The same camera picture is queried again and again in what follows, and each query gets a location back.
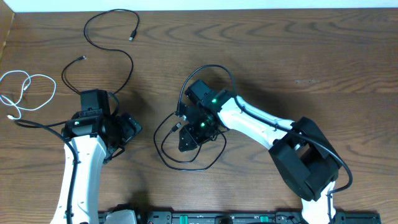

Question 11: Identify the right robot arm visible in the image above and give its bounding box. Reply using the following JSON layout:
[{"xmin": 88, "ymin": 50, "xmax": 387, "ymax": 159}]
[{"xmin": 177, "ymin": 80, "xmax": 341, "ymax": 223}]

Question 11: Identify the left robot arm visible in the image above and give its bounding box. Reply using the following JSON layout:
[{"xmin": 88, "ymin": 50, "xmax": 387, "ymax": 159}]
[{"xmin": 52, "ymin": 89, "xmax": 142, "ymax": 223}]

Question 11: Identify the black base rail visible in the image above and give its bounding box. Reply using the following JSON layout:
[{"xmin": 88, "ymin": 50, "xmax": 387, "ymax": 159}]
[{"xmin": 98, "ymin": 210, "xmax": 382, "ymax": 224}]

